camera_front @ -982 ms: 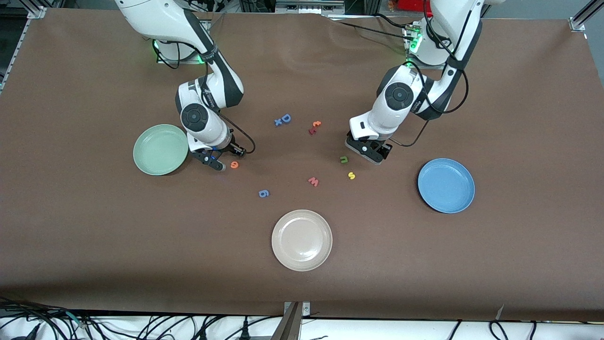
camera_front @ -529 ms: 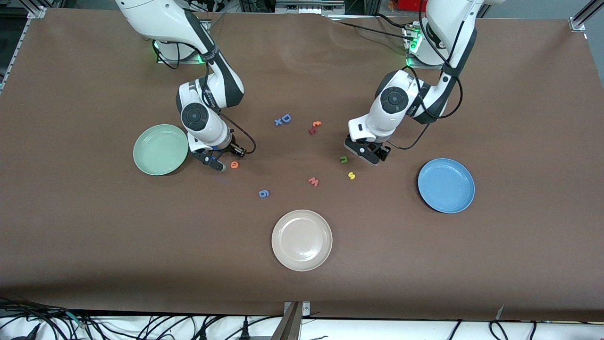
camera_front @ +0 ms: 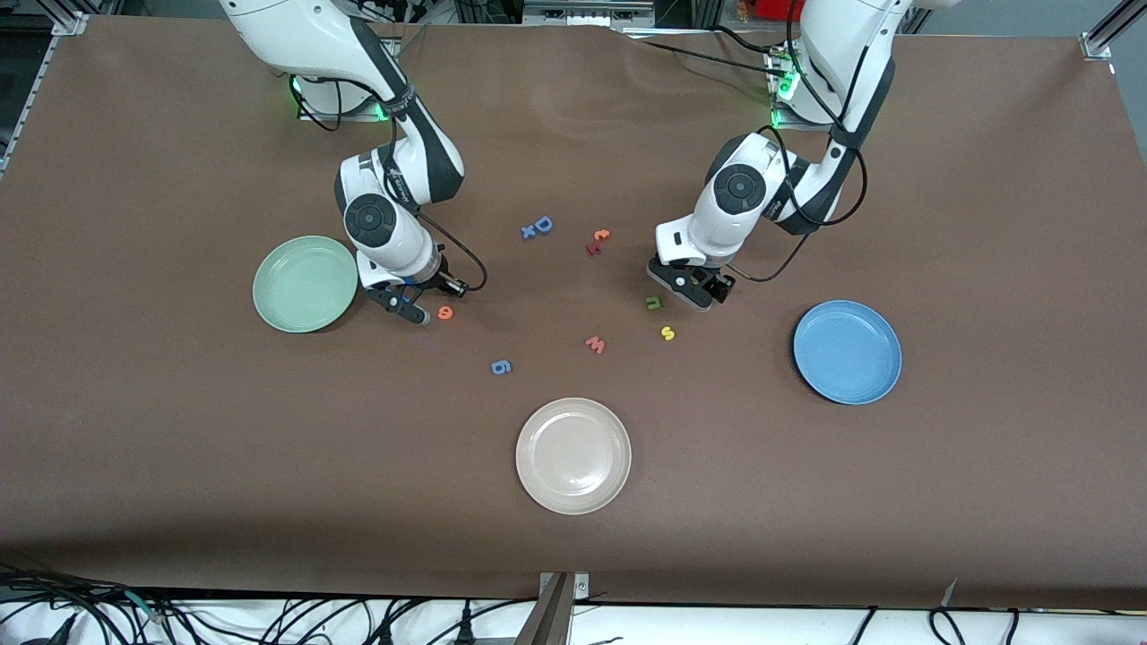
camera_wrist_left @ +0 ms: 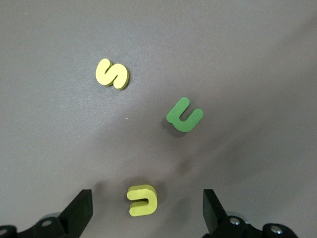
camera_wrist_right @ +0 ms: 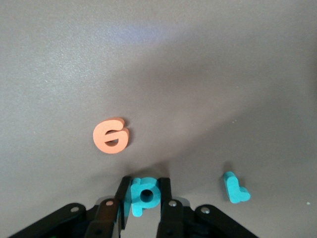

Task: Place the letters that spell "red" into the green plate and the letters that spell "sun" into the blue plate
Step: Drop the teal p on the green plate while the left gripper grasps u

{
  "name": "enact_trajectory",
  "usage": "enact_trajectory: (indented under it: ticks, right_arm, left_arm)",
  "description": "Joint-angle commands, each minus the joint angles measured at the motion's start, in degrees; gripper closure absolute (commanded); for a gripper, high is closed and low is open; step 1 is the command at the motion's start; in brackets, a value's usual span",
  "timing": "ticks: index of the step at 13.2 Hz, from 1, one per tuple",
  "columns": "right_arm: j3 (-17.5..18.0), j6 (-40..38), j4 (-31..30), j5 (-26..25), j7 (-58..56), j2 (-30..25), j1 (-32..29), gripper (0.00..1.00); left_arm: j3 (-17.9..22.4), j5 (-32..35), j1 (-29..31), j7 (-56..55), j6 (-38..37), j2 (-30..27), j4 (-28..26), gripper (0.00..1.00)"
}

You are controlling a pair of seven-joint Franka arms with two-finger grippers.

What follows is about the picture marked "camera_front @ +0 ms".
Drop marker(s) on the beige plate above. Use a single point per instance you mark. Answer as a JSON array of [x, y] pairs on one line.
[[573, 456]]

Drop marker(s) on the brown table cover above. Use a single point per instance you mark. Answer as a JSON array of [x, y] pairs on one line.
[[179, 448]]

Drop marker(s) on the red box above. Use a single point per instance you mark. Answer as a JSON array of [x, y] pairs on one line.
[[771, 9]]

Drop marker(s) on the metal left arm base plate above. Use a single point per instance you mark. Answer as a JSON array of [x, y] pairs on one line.
[[778, 121]]

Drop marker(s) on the aluminium frame rail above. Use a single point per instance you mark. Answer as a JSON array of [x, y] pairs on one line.
[[36, 85]]

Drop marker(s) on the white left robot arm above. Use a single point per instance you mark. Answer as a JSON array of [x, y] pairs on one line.
[[739, 193]]

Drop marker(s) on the aluminium corner bracket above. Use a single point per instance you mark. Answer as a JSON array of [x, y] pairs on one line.
[[1098, 40]]

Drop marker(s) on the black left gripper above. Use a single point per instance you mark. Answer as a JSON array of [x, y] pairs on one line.
[[714, 283]]

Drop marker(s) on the blue plate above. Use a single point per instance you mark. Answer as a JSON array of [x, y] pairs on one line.
[[847, 352]]

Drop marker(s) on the red foam letter w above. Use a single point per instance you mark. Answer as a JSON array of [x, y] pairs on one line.
[[596, 345]]

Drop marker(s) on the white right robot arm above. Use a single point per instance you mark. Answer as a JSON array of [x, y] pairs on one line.
[[385, 224]]

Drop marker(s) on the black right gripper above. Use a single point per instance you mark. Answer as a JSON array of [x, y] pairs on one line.
[[436, 281]]

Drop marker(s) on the pale green plate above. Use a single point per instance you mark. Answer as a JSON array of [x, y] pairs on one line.
[[305, 285]]

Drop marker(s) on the blue foam letter D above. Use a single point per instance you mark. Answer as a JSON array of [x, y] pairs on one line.
[[544, 225]]

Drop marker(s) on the blue foam number six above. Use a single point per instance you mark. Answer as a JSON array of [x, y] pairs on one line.
[[501, 367]]

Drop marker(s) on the metal table bracket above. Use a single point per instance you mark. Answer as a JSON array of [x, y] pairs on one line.
[[556, 618]]

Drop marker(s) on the grey metal device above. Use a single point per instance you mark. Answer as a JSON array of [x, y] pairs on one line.
[[587, 11]]

